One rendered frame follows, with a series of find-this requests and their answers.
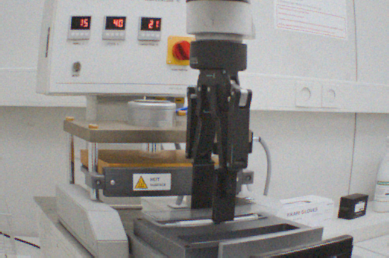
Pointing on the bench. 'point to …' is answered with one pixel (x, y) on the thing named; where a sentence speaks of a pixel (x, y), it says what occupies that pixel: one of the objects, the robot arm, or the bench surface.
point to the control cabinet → (113, 50)
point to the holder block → (208, 235)
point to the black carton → (352, 206)
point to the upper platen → (139, 158)
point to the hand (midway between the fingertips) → (213, 195)
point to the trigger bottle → (381, 204)
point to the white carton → (309, 209)
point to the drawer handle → (315, 250)
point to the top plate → (135, 125)
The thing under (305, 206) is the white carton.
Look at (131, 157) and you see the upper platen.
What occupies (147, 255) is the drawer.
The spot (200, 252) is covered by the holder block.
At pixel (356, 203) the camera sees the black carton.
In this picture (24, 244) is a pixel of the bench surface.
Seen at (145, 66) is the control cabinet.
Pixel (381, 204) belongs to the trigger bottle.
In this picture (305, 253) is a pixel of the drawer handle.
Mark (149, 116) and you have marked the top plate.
